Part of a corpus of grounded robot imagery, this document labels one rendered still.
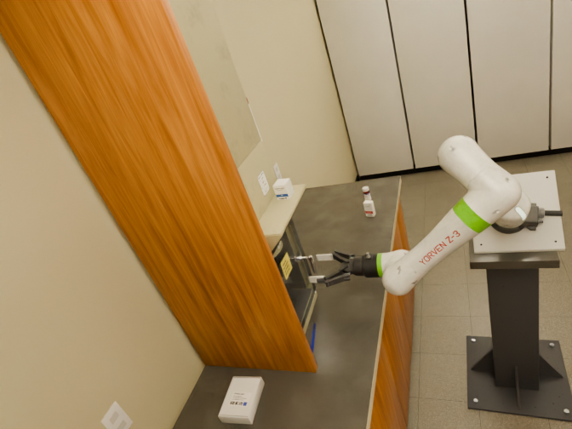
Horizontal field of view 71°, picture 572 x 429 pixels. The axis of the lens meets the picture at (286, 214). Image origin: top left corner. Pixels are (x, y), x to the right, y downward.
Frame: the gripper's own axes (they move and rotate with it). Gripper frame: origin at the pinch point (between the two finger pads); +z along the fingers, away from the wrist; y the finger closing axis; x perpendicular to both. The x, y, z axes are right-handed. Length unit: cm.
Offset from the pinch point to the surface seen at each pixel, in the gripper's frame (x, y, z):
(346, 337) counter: 20.4, 18.0, -11.5
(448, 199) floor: 114, -227, -45
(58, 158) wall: -78, 38, 49
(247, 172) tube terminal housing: -53, 12, 6
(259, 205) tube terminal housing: -40.1, 13.2, 6.1
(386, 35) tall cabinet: -34, -284, -9
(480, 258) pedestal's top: 20, -26, -62
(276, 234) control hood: -36.5, 26.3, -3.6
